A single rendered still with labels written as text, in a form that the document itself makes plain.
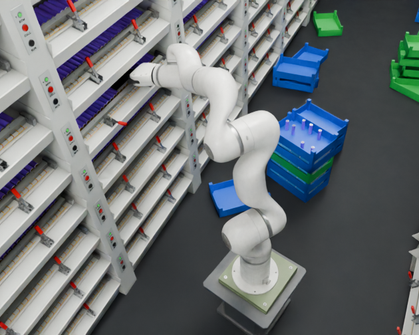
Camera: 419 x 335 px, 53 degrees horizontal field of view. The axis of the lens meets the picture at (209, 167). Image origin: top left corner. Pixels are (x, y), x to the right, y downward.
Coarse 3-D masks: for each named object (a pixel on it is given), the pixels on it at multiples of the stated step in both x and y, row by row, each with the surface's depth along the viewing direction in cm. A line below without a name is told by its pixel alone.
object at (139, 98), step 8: (152, 48) 180; (160, 48) 178; (120, 88) 165; (136, 88) 167; (144, 88) 168; (152, 88) 169; (128, 96) 164; (136, 96) 164; (144, 96) 165; (120, 104) 160; (128, 104) 161; (136, 104) 162; (112, 112) 157; (120, 112) 158; (128, 112) 159; (120, 120) 156; (96, 128) 152; (104, 128) 152; (112, 128) 153; (120, 128) 159; (88, 136) 149; (96, 136) 149; (104, 136) 150; (112, 136) 156; (88, 144) 147; (96, 144) 148; (104, 144) 153; (88, 152) 143; (96, 152) 150
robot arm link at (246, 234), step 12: (240, 216) 141; (252, 216) 140; (228, 228) 139; (240, 228) 137; (252, 228) 138; (264, 228) 139; (228, 240) 138; (240, 240) 137; (252, 240) 138; (264, 240) 142; (240, 252) 140; (252, 252) 145; (264, 252) 150; (252, 264) 154
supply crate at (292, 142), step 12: (300, 120) 232; (288, 132) 228; (300, 132) 227; (312, 132) 227; (324, 132) 222; (336, 132) 215; (288, 144) 218; (300, 144) 221; (312, 144) 220; (324, 144) 220; (336, 144) 219; (312, 156) 208
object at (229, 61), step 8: (232, 48) 247; (224, 56) 243; (232, 56) 248; (240, 56) 249; (216, 64) 237; (224, 64) 235; (232, 64) 244; (232, 72) 246; (192, 96) 220; (200, 96) 222; (192, 104) 218; (200, 104) 220; (200, 112) 220
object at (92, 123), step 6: (156, 60) 175; (132, 84) 164; (126, 90) 162; (120, 96) 160; (114, 102) 157; (108, 108) 155; (102, 114) 153; (96, 120) 151; (90, 126) 148; (84, 132) 146
